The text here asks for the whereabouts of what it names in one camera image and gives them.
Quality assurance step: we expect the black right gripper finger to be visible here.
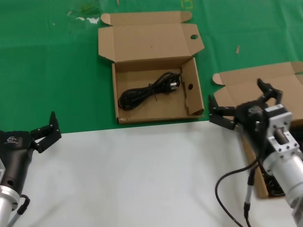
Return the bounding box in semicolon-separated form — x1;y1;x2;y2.
256;78;284;105
207;95;239;131

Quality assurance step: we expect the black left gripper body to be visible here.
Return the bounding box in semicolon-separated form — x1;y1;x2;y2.
0;130;36;190

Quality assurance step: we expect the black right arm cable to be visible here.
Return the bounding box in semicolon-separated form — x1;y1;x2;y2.
214;156;261;227

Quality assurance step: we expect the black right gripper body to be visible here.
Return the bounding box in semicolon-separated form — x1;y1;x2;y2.
234;100;273;164

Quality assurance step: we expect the open cardboard box holding cords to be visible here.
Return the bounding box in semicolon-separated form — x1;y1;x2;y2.
212;61;303;200

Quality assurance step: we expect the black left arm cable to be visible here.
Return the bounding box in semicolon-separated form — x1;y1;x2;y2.
7;193;31;227

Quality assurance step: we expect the green table cloth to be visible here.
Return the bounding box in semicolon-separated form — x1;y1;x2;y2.
0;0;303;134

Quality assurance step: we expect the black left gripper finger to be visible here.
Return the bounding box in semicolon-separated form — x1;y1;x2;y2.
30;111;62;154

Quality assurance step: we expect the pile of black power cords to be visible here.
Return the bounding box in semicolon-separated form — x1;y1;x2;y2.
259;127;303;196

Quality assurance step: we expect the open cardboard box with hole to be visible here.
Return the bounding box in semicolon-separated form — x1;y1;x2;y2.
98;10;205;125

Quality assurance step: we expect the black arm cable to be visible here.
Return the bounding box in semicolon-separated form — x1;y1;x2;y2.
7;193;31;227
214;156;261;227

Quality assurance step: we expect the black power cord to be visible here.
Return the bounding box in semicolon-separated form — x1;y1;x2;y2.
118;71;182;111

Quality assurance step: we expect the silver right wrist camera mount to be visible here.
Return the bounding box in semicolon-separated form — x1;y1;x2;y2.
262;104;303;157

